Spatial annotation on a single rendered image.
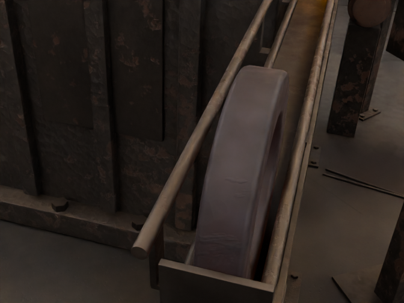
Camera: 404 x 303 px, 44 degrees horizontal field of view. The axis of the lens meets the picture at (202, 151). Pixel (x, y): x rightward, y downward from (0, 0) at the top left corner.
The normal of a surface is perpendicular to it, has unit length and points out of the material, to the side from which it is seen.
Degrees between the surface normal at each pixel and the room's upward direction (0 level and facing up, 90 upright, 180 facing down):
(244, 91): 12
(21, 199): 0
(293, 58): 5
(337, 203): 0
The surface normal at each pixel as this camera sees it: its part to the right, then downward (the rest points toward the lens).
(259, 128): -0.11, -0.45
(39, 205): 0.04, -0.84
